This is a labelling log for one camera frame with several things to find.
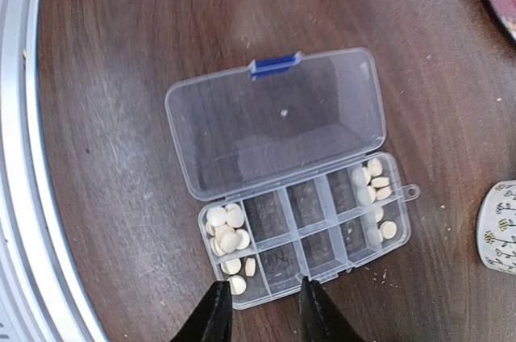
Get clear plastic pill organizer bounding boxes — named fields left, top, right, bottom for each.
left=164, top=48, right=420, bottom=310

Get cream pills in organizer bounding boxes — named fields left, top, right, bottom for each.
left=205, top=202, right=257, bottom=296

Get patterned mug yellow inside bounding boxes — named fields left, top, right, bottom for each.
left=476, top=180, right=516, bottom=275

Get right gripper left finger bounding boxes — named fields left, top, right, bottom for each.
left=171, top=281, right=232, bottom=342

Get white pills in organizer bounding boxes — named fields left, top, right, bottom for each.
left=350, top=158, right=397, bottom=242

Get front aluminium rail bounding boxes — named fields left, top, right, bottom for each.
left=1, top=0, right=106, bottom=341

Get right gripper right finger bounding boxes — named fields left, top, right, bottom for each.
left=299, top=277, right=359, bottom=341

